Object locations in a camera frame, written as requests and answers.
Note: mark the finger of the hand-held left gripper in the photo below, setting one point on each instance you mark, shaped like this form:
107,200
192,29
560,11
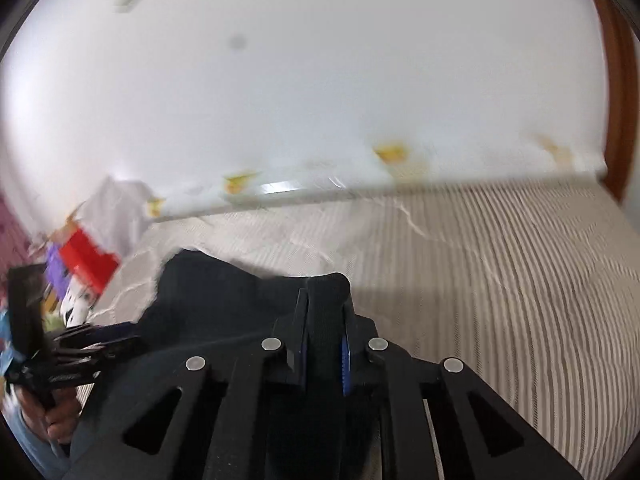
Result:
105,349
112,331

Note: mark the brown wooden frame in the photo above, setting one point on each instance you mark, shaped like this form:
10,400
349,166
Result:
620,110

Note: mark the white black spotted item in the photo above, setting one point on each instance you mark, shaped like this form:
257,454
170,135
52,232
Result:
77,305

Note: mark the person's left forearm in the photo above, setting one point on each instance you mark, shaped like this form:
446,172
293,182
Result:
35,452

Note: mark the black sweatshirt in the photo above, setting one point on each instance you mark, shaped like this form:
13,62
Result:
210,295

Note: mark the pink blanket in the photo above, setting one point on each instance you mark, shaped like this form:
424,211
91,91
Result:
12,230

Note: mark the striped bed sheet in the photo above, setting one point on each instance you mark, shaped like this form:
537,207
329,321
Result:
500,285

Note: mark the person's left hand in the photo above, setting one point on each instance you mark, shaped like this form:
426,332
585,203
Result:
57,422

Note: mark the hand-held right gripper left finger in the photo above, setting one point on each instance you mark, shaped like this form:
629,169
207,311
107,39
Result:
301,357

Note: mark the white cloth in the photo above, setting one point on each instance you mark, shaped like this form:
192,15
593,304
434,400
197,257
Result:
117,215

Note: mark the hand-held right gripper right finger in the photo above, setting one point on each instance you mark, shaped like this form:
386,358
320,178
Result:
346,365

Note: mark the yellow wall sticker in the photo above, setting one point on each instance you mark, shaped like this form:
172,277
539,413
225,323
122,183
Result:
392,152
240,182

